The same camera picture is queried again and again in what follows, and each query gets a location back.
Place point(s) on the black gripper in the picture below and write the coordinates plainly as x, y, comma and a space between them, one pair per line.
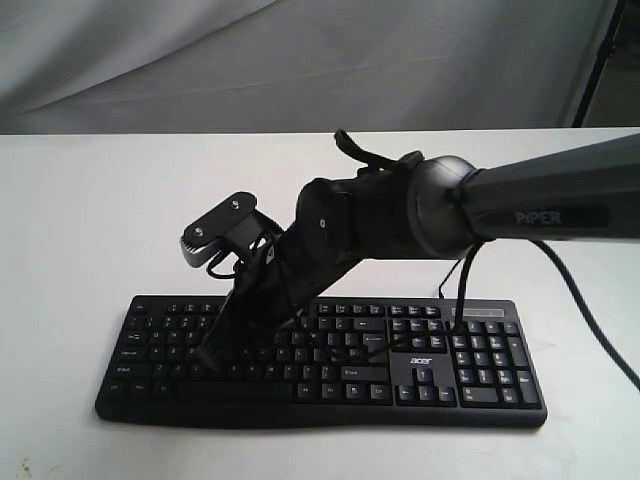
275, 285

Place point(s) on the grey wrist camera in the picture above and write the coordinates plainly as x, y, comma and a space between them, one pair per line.
231, 227

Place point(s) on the grey backdrop cloth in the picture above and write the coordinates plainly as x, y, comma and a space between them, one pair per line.
295, 66

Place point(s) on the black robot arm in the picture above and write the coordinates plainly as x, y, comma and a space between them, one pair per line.
414, 208

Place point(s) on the black computer keyboard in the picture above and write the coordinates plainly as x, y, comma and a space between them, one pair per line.
350, 361

